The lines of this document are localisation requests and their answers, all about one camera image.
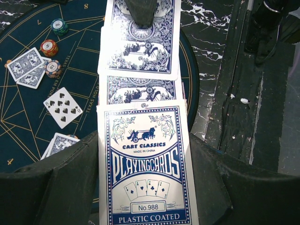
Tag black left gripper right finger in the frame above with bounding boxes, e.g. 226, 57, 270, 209
189, 134, 300, 225

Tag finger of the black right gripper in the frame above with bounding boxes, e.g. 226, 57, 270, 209
125, 0, 158, 27

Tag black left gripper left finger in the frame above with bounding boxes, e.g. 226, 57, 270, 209
0, 131, 98, 225

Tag pulled face-down playing card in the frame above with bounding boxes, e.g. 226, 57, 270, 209
97, 0, 181, 81

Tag dealt face-down playing card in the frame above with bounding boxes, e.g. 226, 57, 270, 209
46, 133, 80, 157

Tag blue white chips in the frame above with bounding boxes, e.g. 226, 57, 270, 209
67, 135, 78, 139
44, 60, 61, 78

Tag eight of spades card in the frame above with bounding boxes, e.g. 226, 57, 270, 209
43, 88, 83, 129

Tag green chips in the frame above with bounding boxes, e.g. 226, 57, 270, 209
51, 18, 68, 36

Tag blue playing card box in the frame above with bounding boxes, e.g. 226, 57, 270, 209
97, 99, 199, 225

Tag orange chips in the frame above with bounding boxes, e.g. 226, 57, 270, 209
40, 39, 59, 58

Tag deck of playing cards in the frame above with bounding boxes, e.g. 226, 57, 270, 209
98, 75, 185, 105

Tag round blue poker mat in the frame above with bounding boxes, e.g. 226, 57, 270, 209
0, 0, 200, 214

